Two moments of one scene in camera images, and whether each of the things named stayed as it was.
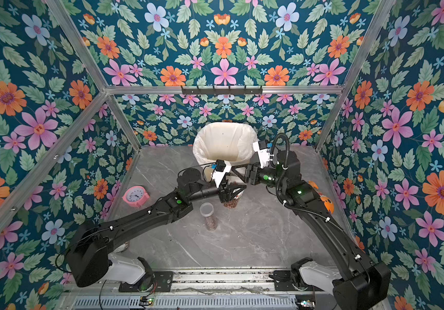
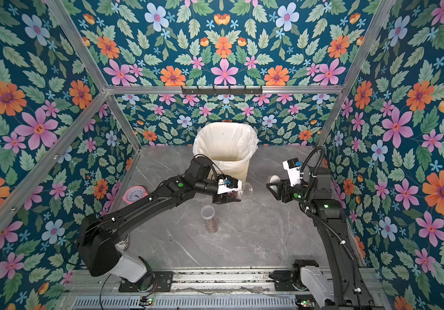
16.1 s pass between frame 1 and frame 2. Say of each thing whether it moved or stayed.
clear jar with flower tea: moved
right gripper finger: moved
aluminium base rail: stayed
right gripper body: moved
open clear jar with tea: stayed
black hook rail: stayed
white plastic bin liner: stayed
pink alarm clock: stayed
